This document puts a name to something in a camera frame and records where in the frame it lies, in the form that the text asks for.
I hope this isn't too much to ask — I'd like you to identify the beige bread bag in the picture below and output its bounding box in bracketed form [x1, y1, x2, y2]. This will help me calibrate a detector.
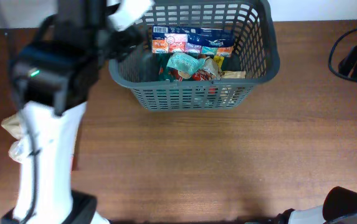
[1, 114, 29, 164]

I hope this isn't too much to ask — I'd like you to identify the beige brown snack bag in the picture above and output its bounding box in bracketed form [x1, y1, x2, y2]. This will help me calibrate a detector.
[196, 55, 247, 81]

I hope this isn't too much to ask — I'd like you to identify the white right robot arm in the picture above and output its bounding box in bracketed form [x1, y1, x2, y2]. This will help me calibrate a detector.
[273, 45, 357, 224]

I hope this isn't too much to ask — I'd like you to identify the yellow orange snack packet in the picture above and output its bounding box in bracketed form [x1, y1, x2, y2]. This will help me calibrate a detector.
[70, 130, 81, 172]

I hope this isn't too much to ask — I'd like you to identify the dark grey plastic basket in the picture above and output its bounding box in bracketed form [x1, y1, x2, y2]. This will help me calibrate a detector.
[109, 0, 280, 111]

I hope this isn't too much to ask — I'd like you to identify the blue rectangular carton box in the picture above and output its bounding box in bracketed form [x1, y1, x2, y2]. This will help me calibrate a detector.
[151, 26, 235, 57]

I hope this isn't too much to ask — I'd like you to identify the green Nescafe coffee bag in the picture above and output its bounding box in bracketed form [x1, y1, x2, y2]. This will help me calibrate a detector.
[158, 52, 229, 82]

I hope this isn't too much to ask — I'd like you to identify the mint green small packet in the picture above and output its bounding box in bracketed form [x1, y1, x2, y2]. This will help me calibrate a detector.
[166, 52, 206, 75]

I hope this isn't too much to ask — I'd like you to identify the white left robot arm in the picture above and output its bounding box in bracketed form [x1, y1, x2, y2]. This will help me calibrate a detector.
[1, 27, 143, 223]

